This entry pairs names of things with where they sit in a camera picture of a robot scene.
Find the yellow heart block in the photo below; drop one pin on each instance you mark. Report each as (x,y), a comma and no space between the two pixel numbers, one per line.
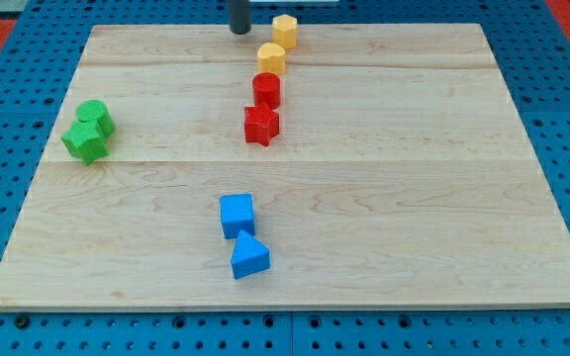
(271,58)

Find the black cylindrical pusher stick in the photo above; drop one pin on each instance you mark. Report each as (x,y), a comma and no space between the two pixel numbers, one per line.
(239,16)

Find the red cylinder block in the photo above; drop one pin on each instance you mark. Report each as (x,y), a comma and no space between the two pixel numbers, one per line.
(266,89)

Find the red star block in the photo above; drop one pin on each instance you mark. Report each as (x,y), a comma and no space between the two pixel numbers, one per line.
(260,124)

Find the green cylinder block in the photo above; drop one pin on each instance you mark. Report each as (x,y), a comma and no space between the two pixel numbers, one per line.
(96,111)

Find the blue cube block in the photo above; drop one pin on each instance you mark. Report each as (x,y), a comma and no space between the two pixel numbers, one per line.
(236,214)

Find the green star block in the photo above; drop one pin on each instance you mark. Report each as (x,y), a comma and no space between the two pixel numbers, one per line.
(85,141)

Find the blue triangle block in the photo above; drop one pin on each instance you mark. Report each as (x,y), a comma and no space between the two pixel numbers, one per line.
(249,256)

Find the yellow hexagon block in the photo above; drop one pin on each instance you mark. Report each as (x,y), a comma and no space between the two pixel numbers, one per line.
(284,31)

